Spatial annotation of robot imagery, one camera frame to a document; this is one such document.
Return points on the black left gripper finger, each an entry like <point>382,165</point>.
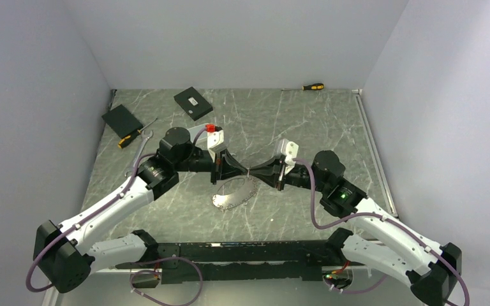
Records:
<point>220,175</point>
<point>230,164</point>

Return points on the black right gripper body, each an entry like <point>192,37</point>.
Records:
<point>298,176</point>

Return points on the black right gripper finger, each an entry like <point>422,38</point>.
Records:
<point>268,166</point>
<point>267,175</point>

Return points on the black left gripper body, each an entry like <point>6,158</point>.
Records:
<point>196,161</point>

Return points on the metal oval key organizer plate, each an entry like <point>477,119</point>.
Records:
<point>233,192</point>

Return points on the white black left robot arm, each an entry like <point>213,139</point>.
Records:
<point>65,254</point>

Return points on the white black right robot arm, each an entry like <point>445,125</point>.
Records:
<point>365,233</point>

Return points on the translucent white plastic box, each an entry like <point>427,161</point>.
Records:
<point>196,129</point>

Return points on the large silver combination wrench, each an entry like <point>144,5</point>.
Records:
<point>145,137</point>

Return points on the black box with white label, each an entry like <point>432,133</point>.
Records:
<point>193,103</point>

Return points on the yellow black screwdriver at left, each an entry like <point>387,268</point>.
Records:
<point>124,142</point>

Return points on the yellow black screwdriver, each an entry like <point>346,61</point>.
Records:
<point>310,87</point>
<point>124,142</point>

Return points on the flat black box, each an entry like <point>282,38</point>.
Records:
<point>122,121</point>

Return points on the yellow black screwdriver at back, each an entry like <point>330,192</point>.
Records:
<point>310,87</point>

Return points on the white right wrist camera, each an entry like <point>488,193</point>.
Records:
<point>288,150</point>

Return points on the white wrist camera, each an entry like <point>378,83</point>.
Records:
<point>216,142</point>
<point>288,150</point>

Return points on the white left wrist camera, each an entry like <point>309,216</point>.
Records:
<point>216,142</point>

